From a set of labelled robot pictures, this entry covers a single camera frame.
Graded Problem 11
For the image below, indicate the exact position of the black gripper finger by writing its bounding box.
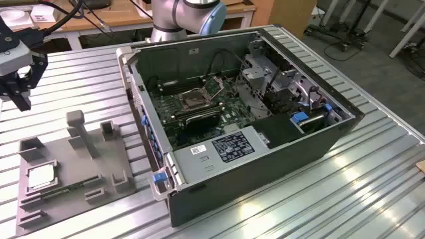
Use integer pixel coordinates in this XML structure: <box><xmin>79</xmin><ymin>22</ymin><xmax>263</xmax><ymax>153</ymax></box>
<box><xmin>0</xmin><ymin>72</ymin><xmax>24</xmax><ymax>111</ymax></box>
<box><xmin>19</xmin><ymin>52</ymin><xmax>48</xmax><ymax>112</ymax></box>

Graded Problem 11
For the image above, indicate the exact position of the silver square CPU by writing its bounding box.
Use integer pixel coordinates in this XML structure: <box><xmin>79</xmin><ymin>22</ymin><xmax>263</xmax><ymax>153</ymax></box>
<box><xmin>27</xmin><ymin>166</ymin><xmax>60</xmax><ymax>190</ymax></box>

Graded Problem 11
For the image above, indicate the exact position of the CPU socket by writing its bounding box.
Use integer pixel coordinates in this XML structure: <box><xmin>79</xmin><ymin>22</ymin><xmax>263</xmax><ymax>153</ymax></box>
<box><xmin>178</xmin><ymin>91</ymin><xmax>215</xmax><ymax>113</ymax></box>

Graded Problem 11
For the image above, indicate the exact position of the white foam tray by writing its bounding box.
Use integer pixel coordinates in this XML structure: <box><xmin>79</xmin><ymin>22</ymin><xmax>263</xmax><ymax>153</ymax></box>
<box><xmin>0</xmin><ymin>9</ymin><xmax>34</xmax><ymax>28</ymax></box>

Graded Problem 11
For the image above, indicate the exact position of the small white printed box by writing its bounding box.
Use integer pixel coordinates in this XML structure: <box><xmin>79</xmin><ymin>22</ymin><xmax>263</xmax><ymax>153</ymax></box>
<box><xmin>30</xmin><ymin>6</ymin><xmax>60</xmax><ymax>23</ymax></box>

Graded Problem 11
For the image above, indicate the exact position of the black round monitor base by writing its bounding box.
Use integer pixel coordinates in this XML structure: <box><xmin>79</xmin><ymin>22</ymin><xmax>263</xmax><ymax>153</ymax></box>
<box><xmin>83</xmin><ymin>0</ymin><xmax>114</xmax><ymax>7</ymax></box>

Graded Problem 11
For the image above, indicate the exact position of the white open box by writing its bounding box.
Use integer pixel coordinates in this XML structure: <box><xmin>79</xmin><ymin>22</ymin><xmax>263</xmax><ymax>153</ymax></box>
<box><xmin>138</xmin><ymin>0</ymin><xmax>158</xmax><ymax>18</ymax></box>

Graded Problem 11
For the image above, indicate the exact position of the grey parts rack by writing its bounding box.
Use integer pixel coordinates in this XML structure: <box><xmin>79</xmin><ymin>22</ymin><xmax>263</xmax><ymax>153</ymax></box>
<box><xmin>15</xmin><ymin>109</ymin><xmax>138</xmax><ymax>237</ymax></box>

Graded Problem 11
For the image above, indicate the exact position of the green RAM stick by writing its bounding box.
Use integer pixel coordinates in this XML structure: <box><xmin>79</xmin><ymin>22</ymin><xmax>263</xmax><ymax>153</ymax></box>
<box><xmin>40</xmin><ymin>181</ymin><xmax>88</xmax><ymax>201</ymax></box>

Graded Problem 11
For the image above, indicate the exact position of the metal socket cover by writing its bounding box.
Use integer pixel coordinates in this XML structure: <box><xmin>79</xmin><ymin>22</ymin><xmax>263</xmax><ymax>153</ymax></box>
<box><xmin>203</xmin><ymin>76</ymin><xmax>228</xmax><ymax>97</ymax></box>

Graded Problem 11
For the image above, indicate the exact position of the blue case latch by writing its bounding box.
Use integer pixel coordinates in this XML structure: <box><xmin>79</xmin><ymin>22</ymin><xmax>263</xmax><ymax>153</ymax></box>
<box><xmin>151</xmin><ymin>171</ymin><xmax>167</xmax><ymax>185</ymax></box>

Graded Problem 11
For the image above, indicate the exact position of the grey power supply unit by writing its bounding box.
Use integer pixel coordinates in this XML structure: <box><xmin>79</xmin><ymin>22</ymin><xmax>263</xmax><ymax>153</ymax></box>
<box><xmin>171</xmin><ymin>125</ymin><xmax>270</xmax><ymax>185</ymax></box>

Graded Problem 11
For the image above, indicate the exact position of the green motherboard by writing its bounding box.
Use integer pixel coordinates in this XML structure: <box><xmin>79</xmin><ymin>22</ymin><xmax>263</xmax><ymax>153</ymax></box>
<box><xmin>148</xmin><ymin>77</ymin><xmax>256</xmax><ymax>145</ymax></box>

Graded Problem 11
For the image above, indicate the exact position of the metal disk bay cage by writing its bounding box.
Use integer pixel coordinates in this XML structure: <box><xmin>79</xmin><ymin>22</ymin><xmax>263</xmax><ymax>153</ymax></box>
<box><xmin>238</xmin><ymin>53</ymin><xmax>280</xmax><ymax>118</ymax></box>

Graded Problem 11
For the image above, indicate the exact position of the black drive bay cover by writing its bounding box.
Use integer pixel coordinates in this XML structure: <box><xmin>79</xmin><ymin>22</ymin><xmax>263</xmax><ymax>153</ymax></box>
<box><xmin>251</xmin><ymin>114</ymin><xmax>307</xmax><ymax>150</ymax></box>

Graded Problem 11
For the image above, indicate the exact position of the wooden cabinet panel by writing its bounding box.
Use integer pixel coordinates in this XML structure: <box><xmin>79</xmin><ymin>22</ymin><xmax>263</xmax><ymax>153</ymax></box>
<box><xmin>254</xmin><ymin>0</ymin><xmax>316</xmax><ymax>39</ymax></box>

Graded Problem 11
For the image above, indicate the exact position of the black open PC case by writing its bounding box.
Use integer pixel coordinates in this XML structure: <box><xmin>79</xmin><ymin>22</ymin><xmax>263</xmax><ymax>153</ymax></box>
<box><xmin>115</xmin><ymin>26</ymin><xmax>365</xmax><ymax>228</ymax></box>

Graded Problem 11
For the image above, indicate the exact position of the blue disk carrier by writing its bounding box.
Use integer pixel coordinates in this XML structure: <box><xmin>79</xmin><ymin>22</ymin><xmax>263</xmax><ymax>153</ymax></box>
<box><xmin>288</xmin><ymin>112</ymin><xmax>309</xmax><ymax>125</ymax></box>

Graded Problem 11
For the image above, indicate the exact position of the black rolling stand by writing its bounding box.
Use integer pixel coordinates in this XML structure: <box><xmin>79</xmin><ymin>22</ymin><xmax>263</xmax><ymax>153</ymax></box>
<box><xmin>306</xmin><ymin>0</ymin><xmax>372</xmax><ymax>52</ymax></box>

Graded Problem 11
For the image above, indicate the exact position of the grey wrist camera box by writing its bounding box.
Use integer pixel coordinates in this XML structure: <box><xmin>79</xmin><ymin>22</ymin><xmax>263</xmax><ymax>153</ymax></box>
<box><xmin>0</xmin><ymin>16</ymin><xmax>34</xmax><ymax>76</ymax></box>

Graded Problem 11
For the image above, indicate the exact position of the thin cable with plug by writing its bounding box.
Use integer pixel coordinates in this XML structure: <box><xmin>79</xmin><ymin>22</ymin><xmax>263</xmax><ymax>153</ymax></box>
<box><xmin>76</xmin><ymin>9</ymin><xmax>112</xmax><ymax>32</ymax></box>

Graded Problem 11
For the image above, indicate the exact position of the black looped wire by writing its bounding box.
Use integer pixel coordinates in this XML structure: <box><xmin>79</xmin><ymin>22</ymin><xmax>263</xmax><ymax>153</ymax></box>
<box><xmin>204</xmin><ymin>49</ymin><xmax>250</xmax><ymax>78</ymax></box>

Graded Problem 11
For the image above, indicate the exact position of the white table frame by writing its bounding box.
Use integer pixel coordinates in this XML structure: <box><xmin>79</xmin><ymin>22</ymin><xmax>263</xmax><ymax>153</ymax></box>
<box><xmin>388</xmin><ymin>9</ymin><xmax>425</xmax><ymax>58</ymax></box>

